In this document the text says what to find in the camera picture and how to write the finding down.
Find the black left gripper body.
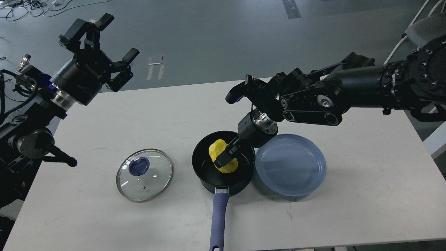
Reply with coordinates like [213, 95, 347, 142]
[50, 49, 114, 106]

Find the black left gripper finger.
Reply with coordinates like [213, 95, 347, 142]
[59, 13, 115, 55]
[106, 48, 140, 92]

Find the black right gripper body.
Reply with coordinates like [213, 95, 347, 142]
[237, 111, 278, 148]

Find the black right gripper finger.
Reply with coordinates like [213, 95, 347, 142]
[213, 135, 238, 168]

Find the yellow potato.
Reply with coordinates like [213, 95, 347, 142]
[208, 139, 239, 174]

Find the glass pot lid blue knob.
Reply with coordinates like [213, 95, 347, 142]
[116, 149, 174, 203]

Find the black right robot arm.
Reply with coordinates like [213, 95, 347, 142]
[213, 35, 446, 168]

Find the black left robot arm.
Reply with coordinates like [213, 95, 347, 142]
[0, 13, 139, 207]

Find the dark blue saucepan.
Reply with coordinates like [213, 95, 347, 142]
[192, 131, 255, 251]

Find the blue plate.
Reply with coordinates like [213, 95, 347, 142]
[252, 134, 327, 201]

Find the white table at right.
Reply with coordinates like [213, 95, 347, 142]
[423, 122, 446, 159]

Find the grey office chair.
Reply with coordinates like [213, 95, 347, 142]
[383, 0, 445, 64]

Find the cable bundle on floor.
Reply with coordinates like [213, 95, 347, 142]
[0, 0, 112, 23]

